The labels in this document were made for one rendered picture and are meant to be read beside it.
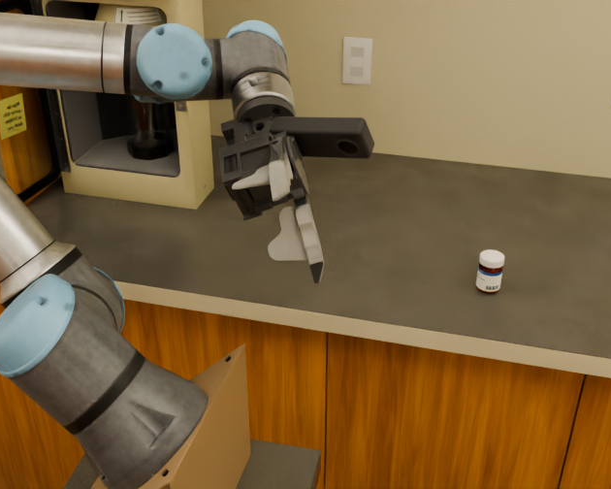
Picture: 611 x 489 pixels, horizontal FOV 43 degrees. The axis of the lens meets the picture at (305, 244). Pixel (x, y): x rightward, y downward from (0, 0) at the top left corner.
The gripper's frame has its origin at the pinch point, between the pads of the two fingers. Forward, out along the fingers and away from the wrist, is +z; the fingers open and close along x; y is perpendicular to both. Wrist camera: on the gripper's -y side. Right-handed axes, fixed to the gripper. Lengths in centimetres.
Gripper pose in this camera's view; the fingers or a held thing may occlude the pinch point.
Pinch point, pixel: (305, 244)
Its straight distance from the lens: 79.9
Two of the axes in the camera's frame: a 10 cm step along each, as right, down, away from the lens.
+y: -9.5, 2.8, 1.4
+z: 1.4, 7.8, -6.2
